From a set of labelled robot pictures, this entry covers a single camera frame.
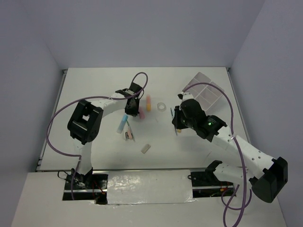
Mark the clear compartment organizer box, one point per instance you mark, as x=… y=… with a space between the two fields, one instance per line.
x=207 y=96

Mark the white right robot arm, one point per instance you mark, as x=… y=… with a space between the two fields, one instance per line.
x=268 y=175

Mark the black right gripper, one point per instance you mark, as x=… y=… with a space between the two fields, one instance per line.
x=175 y=121

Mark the light blue highlighter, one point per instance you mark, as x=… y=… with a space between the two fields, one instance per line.
x=122 y=124

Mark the clear tape roll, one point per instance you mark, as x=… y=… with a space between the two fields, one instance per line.
x=161 y=106

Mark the blue pen clear barrel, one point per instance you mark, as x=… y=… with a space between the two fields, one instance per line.
x=172 y=115

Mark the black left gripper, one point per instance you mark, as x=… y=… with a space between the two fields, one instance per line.
x=134 y=112

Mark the beige eraser centre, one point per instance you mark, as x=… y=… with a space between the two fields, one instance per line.
x=145 y=148

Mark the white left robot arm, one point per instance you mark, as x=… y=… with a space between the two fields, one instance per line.
x=85 y=122

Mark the orange pink highlighter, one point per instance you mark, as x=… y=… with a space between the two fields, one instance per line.
x=148 y=103

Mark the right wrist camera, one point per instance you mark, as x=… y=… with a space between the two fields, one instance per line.
x=185 y=95

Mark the silver foil panel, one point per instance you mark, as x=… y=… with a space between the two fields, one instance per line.
x=149 y=187

